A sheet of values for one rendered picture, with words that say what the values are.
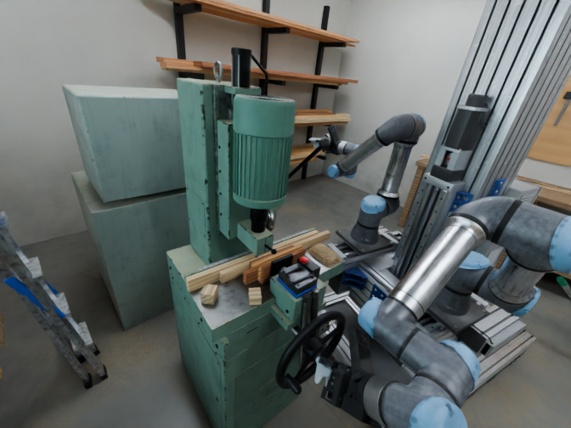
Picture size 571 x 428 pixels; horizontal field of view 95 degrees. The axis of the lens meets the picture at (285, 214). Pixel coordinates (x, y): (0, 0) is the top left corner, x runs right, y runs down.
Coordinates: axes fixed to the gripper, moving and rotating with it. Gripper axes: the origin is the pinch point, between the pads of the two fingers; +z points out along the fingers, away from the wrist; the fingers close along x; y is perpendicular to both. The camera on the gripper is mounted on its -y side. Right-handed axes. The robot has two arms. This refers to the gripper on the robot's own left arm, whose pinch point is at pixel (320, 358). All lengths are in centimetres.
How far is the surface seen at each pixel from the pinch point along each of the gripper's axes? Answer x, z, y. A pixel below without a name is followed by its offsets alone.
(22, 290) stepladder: -86, 78, 22
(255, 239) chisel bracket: -25.6, 19.1, -25.2
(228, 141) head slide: -50, 8, -45
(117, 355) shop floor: -40, 135, 43
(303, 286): -8.0, 8.0, -16.6
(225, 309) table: -23.4, 22.0, -1.6
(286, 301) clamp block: -8.7, 14.0, -11.3
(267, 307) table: -10.7, 21.8, -7.6
